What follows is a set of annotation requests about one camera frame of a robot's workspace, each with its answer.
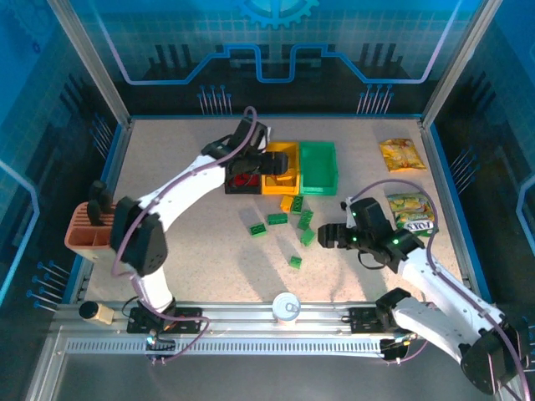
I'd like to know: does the yellow plastic bin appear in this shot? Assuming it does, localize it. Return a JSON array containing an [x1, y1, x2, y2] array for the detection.
[[261, 141, 302, 196]]

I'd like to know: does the black plastic bin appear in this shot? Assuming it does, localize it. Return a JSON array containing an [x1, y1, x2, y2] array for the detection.
[[224, 166, 264, 195]]

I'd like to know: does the green plastic bin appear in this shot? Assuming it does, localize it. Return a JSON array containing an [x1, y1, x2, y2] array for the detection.
[[298, 140, 338, 196]]

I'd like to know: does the green snack bag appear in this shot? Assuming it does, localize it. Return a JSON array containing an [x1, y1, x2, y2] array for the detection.
[[386, 191, 439, 237]]

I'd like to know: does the yellow snack bag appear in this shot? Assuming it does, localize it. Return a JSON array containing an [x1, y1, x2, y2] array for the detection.
[[378, 138, 426, 173]]

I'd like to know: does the tin can with pull tab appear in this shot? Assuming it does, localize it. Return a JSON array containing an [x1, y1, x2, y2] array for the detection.
[[271, 292, 301, 325]]

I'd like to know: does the small wiring connector cluster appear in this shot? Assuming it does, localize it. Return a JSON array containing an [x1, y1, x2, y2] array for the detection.
[[144, 323, 176, 365], [380, 329, 421, 365]]

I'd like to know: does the salmon and cream knife block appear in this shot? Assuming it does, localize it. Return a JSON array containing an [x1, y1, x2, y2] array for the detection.
[[64, 201, 126, 262]]

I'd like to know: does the cream bottle with black cap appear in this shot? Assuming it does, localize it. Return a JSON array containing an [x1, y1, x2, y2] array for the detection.
[[79, 301, 115, 326]]

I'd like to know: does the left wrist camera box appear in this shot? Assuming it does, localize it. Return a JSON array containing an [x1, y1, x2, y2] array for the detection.
[[257, 126, 275, 152]]

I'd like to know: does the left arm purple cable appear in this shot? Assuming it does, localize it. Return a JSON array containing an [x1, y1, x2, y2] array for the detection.
[[112, 106, 268, 367]]

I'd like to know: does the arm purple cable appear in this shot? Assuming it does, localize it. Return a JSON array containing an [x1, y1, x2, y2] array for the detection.
[[344, 179, 530, 401], [112, 106, 268, 367]]

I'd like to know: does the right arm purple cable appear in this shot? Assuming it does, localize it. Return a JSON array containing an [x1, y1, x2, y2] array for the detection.
[[344, 179, 530, 401]]

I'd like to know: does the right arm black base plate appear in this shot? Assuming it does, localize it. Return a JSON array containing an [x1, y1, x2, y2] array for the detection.
[[349, 307, 425, 335]]

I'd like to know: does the aluminium side rail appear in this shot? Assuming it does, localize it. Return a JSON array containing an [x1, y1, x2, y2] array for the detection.
[[420, 120, 482, 302], [70, 120, 135, 304]]

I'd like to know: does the aluminium front rail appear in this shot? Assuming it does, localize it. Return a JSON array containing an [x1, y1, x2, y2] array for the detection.
[[53, 302, 498, 332]]

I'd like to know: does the slotted cable duct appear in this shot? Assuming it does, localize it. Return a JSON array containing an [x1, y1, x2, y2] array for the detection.
[[66, 340, 384, 356]]

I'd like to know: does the black knife handle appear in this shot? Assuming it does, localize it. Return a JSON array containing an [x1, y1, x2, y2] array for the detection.
[[86, 199, 105, 226], [89, 180, 114, 210]]

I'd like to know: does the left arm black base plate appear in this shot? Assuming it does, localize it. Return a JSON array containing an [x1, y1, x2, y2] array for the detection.
[[127, 307, 204, 335]]

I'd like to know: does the aluminium frame post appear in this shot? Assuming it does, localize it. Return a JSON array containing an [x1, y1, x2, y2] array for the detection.
[[420, 0, 491, 126], [45, 0, 131, 126]]

